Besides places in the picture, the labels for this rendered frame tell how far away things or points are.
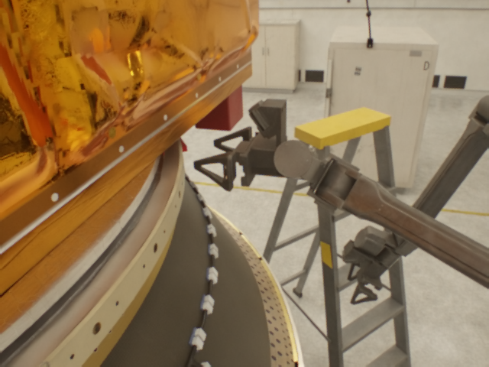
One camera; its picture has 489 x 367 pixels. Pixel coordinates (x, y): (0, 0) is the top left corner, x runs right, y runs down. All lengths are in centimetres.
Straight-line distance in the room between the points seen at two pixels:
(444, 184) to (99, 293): 80
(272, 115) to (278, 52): 659
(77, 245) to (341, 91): 330
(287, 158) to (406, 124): 327
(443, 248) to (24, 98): 55
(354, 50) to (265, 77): 394
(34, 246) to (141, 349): 23
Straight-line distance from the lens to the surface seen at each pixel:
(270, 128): 62
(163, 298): 68
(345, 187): 62
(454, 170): 100
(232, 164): 61
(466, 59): 792
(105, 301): 51
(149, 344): 65
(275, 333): 107
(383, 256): 111
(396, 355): 226
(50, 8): 48
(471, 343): 288
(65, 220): 57
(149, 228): 61
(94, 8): 54
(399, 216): 58
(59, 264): 53
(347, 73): 363
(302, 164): 55
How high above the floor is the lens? 206
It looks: 28 degrees down
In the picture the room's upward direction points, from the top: 2 degrees counter-clockwise
